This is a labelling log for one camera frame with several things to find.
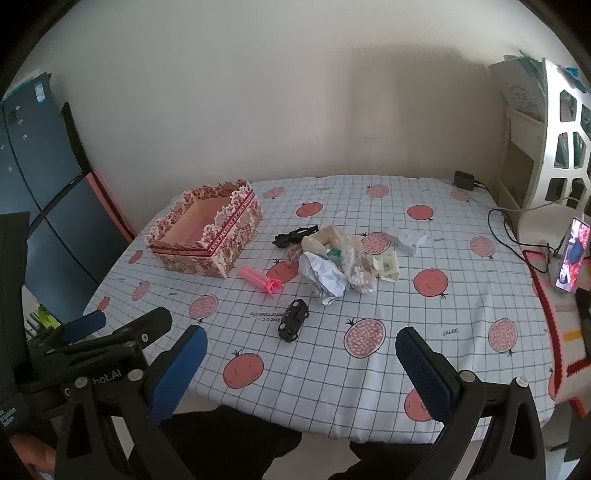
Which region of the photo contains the pink hair roller clip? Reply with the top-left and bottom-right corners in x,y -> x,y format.
238,266 -> 283,296

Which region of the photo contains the black toy car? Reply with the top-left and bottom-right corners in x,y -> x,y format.
277,299 -> 310,343

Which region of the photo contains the white plastic bracket piece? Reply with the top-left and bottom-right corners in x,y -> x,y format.
385,227 -> 430,256

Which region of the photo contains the silver foil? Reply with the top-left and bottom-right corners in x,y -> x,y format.
298,252 -> 349,306

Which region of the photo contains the black claw hand toy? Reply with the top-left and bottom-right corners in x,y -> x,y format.
273,225 -> 320,249

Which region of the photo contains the cream lace scrunchie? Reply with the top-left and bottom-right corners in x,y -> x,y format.
301,225 -> 346,255

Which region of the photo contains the cotton swab bag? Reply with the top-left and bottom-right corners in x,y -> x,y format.
335,228 -> 377,294

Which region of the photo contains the operator hand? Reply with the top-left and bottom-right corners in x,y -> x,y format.
10,434 -> 56,479

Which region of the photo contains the dark blue refrigerator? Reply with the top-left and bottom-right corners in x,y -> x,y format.
1,72 -> 135,323

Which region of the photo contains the pomegranate grid tablecloth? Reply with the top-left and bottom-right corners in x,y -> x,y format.
82,174 -> 558,445

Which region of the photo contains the floral pink gift box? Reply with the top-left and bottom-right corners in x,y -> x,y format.
145,179 -> 263,278

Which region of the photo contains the smartphone on stand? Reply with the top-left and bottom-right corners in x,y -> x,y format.
553,218 -> 590,293

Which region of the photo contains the black power adapter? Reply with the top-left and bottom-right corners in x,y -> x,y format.
453,170 -> 475,191

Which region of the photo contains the white lattice shelf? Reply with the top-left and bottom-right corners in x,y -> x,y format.
488,55 -> 591,241

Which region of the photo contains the black cable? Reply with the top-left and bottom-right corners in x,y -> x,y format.
486,208 -> 562,278

